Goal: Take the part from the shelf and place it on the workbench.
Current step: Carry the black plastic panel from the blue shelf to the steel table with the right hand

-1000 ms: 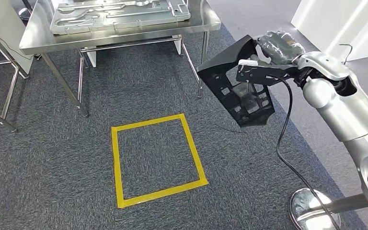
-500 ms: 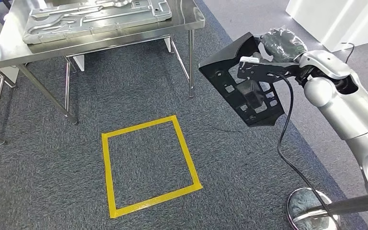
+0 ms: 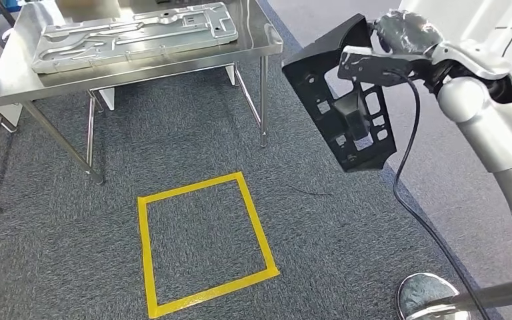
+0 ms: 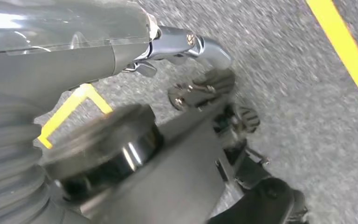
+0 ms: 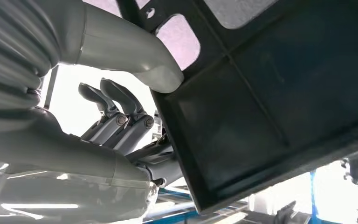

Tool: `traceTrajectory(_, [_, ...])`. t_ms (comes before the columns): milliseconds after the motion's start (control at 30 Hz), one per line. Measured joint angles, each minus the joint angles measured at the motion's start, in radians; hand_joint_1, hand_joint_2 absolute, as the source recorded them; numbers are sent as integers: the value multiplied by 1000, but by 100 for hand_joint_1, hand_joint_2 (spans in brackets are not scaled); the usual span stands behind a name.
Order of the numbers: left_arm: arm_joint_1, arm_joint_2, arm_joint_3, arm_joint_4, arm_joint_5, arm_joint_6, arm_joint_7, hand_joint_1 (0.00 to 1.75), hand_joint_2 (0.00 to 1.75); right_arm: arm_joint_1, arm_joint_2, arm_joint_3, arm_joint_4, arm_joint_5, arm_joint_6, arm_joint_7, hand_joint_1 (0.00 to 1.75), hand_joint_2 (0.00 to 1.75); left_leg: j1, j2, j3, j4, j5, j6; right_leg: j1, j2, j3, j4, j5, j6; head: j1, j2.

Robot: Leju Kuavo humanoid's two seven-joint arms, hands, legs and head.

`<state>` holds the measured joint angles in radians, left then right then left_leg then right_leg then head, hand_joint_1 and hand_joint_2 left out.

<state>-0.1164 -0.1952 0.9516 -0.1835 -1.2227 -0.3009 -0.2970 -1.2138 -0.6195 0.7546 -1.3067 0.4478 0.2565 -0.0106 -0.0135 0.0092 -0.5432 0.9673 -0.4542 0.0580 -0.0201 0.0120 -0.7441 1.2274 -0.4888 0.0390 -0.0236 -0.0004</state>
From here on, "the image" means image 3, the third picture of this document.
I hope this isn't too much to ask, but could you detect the black plastic plate frame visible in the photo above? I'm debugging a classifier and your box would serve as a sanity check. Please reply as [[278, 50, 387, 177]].
[[281, 13, 398, 173]]

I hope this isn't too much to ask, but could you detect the stainless steel workbench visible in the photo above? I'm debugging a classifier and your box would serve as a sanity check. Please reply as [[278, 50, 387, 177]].
[[0, 0, 284, 187]]

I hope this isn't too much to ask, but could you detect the grey stamped metal panel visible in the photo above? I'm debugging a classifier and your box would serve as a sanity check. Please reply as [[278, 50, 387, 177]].
[[31, 2, 239, 75]]

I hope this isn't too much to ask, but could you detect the white lit display counter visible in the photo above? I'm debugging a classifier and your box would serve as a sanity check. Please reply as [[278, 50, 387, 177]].
[[397, 0, 512, 71]]

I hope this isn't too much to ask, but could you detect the thin black floor wire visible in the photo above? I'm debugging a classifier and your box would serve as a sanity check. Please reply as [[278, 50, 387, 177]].
[[284, 183, 334, 197]]

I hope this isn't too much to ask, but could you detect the black camera bracket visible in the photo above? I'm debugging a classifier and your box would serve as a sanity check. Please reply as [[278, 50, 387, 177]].
[[337, 45, 421, 87]]

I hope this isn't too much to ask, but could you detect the thick black cable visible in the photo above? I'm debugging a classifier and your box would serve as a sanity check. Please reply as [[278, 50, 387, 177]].
[[386, 70, 492, 320]]

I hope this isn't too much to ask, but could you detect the chrome stanchion post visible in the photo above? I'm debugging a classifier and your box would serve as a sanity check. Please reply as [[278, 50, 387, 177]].
[[396, 273, 512, 320]]

